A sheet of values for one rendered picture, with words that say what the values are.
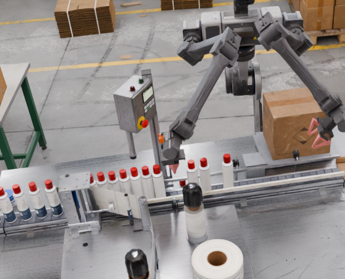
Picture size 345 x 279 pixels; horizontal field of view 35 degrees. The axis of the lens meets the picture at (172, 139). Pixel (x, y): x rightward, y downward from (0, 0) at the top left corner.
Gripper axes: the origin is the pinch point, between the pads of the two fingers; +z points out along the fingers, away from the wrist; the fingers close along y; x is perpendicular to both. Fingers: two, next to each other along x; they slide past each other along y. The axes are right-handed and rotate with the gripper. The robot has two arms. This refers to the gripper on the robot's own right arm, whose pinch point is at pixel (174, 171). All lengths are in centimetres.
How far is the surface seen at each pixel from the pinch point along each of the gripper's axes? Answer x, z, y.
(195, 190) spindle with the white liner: -12.5, 1.1, 7.5
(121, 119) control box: 20.8, -16.0, -19.9
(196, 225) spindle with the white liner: -14.1, 19.4, 6.4
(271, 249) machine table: -19, 35, 38
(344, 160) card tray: 32, 33, 87
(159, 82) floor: 280, 118, 0
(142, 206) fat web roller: -2.9, 14.9, -16.0
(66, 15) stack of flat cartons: 410, 91, -94
